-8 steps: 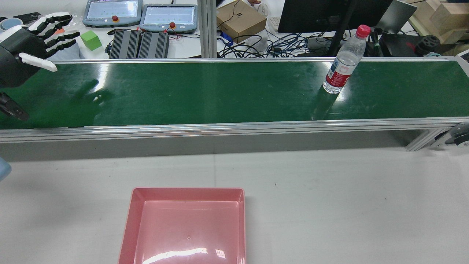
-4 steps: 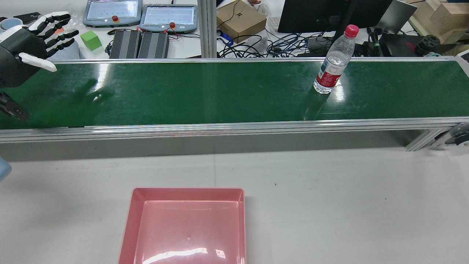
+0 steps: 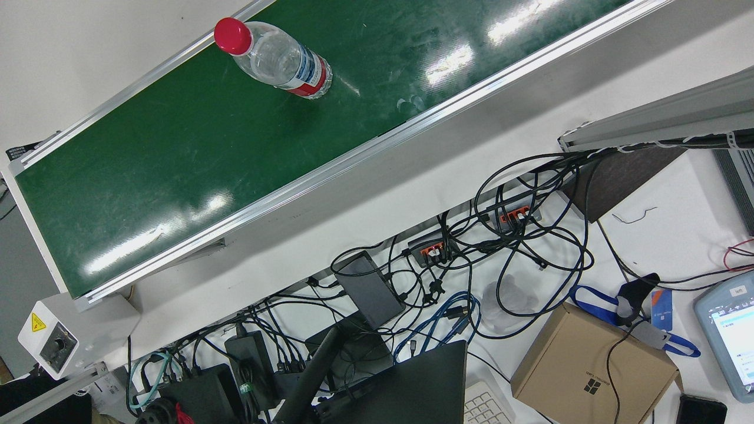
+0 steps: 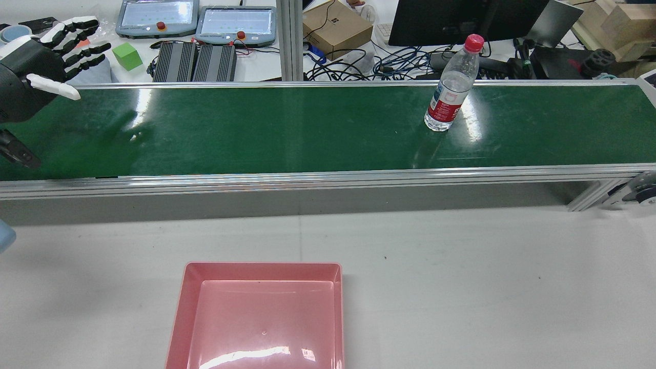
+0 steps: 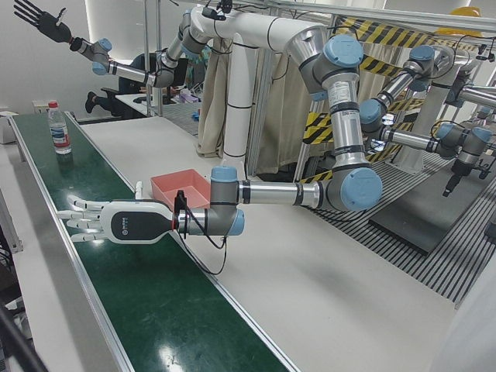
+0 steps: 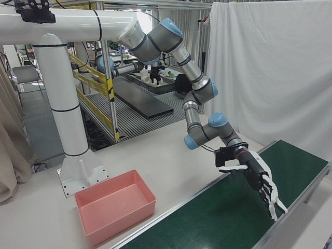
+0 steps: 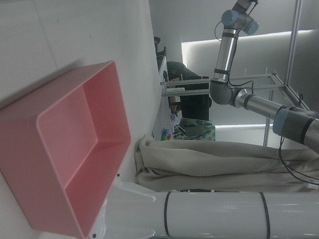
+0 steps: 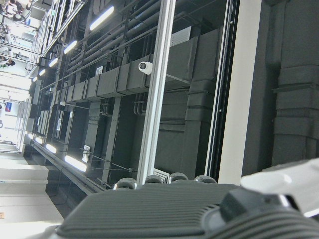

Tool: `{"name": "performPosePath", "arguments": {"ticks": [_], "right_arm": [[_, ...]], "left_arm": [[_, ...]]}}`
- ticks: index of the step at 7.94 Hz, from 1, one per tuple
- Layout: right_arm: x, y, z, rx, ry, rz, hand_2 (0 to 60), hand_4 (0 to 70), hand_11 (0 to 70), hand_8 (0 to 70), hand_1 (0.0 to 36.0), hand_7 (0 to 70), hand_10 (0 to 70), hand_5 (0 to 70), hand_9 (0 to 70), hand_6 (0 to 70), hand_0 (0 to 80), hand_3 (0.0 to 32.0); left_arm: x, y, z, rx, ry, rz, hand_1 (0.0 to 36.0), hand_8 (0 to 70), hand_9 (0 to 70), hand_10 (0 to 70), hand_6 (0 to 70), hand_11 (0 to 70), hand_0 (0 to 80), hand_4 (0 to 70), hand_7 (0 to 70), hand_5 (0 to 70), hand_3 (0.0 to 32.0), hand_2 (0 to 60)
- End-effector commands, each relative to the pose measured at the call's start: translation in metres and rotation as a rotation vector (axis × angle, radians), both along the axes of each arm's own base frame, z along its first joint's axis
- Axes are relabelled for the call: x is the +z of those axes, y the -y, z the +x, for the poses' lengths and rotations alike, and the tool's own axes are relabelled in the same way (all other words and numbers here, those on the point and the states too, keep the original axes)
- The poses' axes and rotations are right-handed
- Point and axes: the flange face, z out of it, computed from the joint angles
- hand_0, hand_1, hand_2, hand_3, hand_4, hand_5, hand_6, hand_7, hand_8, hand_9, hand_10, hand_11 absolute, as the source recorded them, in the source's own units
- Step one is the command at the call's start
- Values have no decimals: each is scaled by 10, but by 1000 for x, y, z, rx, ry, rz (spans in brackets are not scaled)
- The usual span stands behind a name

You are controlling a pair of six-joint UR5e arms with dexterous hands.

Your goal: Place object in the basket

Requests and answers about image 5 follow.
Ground black white striped floor mat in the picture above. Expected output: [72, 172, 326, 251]
[305, 146, 496, 307]

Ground green conveyor belt aluminium frame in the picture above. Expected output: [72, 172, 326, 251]
[7, 111, 303, 372]

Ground beige cloth trousers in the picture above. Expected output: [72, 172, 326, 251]
[196, 15, 338, 183]

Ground pink plastic basket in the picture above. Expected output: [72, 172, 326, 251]
[150, 168, 212, 209]

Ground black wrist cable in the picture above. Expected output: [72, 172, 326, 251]
[180, 208, 230, 276]

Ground yellow safety helmet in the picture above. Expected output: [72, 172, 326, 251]
[449, 5, 484, 19]
[435, 24, 488, 40]

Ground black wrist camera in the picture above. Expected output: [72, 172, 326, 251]
[173, 189, 191, 238]

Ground black floor platform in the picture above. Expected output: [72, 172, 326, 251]
[367, 170, 496, 257]

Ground clear water bottle red cap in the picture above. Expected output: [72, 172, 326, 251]
[47, 100, 74, 155]

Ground white wall socket box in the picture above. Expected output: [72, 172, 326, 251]
[30, 99, 60, 115]

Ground grey robot pedestal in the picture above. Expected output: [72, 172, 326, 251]
[391, 46, 478, 175]

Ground seated person in black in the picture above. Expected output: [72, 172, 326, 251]
[85, 48, 174, 119]

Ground aluminium profile post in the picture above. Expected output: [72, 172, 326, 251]
[142, 0, 163, 117]

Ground black overhead camera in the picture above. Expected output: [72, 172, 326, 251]
[201, 0, 234, 22]

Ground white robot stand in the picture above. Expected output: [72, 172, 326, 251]
[189, 5, 326, 160]

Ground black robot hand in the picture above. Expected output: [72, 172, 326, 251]
[13, 0, 74, 43]

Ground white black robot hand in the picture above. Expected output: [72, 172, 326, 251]
[57, 181, 180, 245]

